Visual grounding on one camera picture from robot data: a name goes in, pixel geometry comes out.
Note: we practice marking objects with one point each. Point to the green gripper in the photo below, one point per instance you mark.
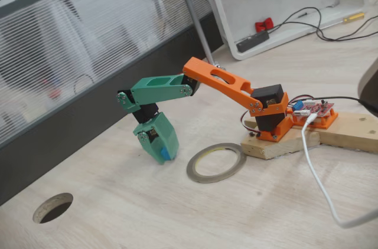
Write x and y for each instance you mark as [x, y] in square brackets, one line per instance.
[165, 134]

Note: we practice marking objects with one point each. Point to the small blue cube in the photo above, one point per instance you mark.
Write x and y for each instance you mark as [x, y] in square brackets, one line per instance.
[165, 154]

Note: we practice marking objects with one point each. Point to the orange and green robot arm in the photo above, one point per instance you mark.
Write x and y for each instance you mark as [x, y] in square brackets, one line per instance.
[200, 69]

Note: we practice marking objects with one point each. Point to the grey office desk partition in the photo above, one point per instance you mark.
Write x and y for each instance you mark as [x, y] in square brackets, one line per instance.
[88, 113]

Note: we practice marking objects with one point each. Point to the wooden base block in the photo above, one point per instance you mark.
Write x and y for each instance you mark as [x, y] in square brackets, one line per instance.
[280, 150]

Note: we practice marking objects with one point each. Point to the black bar device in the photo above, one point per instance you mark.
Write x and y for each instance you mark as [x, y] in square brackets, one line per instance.
[252, 42]

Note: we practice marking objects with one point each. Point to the metal pole with flange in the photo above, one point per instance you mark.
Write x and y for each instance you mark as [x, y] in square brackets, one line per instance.
[193, 10]

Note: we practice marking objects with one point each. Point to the red clamp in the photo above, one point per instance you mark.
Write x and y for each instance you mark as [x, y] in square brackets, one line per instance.
[261, 26]

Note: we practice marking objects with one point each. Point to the red controller board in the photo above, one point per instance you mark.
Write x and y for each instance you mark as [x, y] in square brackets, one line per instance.
[319, 108]

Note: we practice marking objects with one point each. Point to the orange board holder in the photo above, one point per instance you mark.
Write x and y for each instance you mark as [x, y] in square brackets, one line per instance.
[327, 122]

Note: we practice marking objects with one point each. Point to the light wooden plank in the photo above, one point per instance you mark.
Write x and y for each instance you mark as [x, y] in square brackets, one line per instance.
[354, 134]

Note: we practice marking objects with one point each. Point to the grey rounded object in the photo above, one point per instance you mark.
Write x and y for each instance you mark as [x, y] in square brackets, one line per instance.
[370, 83]

